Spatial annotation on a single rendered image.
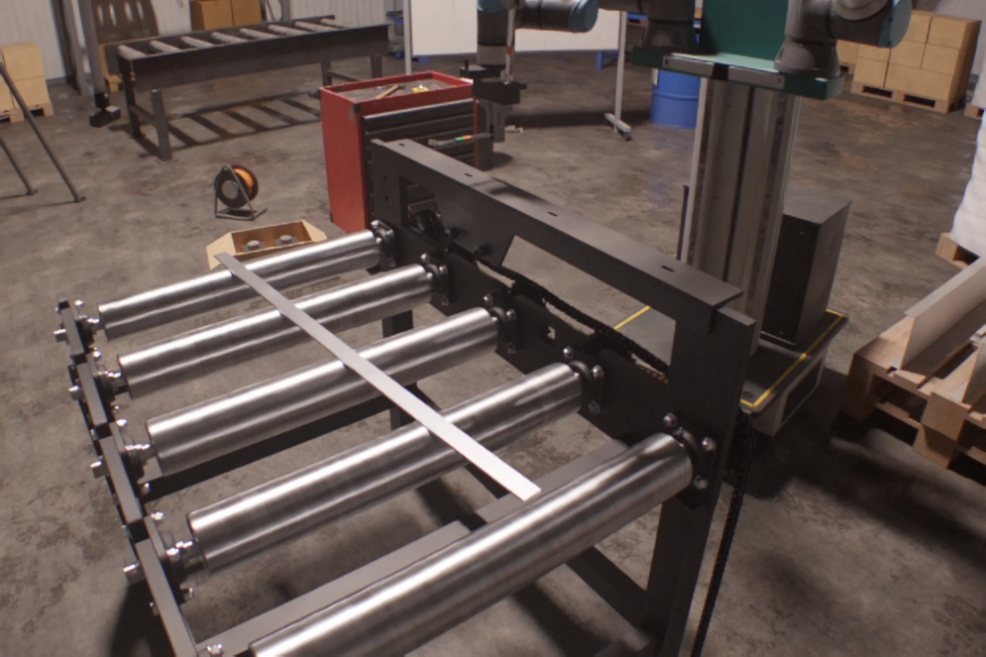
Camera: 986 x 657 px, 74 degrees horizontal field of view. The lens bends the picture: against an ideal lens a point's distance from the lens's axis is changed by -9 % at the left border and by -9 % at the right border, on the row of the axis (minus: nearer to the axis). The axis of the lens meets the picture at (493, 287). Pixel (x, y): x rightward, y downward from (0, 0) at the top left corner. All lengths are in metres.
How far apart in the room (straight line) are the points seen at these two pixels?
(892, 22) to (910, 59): 7.51
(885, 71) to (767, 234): 7.23
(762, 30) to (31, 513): 2.91
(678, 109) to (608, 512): 6.02
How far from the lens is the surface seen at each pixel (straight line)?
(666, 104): 7.05
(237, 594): 2.35
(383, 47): 7.21
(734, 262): 2.71
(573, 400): 1.49
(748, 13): 2.42
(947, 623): 2.51
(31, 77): 9.23
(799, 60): 2.19
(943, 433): 2.99
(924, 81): 9.55
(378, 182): 2.20
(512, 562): 1.13
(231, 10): 10.59
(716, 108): 2.55
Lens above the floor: 1.75
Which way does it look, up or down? 27 degrees down
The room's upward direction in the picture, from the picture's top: straight up
